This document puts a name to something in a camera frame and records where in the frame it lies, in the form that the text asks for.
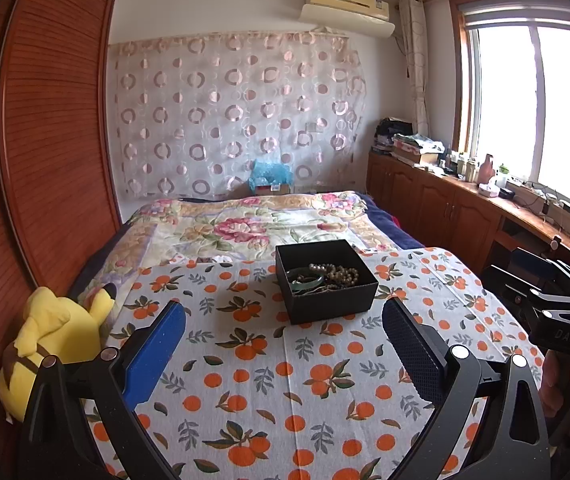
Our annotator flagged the wooden cabinet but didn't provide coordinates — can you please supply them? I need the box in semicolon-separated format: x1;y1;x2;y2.
366;152;570;311

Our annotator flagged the window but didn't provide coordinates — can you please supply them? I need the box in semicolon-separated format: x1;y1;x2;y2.
450;0;570;233

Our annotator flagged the pile of clothes and books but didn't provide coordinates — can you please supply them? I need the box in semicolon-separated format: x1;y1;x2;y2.
372;117;446;165

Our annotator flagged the row of small bottles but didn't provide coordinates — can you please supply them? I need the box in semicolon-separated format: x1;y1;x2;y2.
437;145;480;183

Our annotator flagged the wall air conditioner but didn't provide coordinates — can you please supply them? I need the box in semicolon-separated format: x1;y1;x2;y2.
300;0;396;38

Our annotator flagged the pearl and wood bead bracelet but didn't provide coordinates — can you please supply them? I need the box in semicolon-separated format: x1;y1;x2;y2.
307;262;360;290

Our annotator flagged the black jewelry box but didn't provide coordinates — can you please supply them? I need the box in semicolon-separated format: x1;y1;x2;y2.
275;239;380;326

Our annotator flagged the dark blue blanket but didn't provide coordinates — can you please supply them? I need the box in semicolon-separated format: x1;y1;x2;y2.
355;191;426;252

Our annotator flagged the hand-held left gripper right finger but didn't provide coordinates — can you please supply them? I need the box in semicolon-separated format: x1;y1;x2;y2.
382;297;550;480

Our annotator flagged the blue plastic bag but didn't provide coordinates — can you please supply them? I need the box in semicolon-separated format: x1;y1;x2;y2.
249;157;293;193

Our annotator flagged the yellow plush toy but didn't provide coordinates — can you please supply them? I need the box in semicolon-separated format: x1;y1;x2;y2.
0;282;118;423

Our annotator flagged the patterned window curtain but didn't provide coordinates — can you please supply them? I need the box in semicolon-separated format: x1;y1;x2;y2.
397;0;433;138

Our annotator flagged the sheer circle pattern curtain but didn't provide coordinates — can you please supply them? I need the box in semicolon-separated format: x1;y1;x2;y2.
109;30;368;200

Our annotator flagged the floral quilt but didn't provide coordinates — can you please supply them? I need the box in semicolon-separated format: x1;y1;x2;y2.
72;191;400;306

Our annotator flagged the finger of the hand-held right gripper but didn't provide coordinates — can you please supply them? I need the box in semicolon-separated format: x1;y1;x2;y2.
480;264;570;318
510;247;570;293

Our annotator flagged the orange fruit print cloth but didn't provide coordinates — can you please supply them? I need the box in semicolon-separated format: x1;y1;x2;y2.
85;246;548;480

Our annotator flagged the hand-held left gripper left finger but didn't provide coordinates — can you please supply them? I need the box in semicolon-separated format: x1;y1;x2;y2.
17;300;188;480

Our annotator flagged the pale green jade bangle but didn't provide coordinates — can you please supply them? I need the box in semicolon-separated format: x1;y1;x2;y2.
287;267;326;293

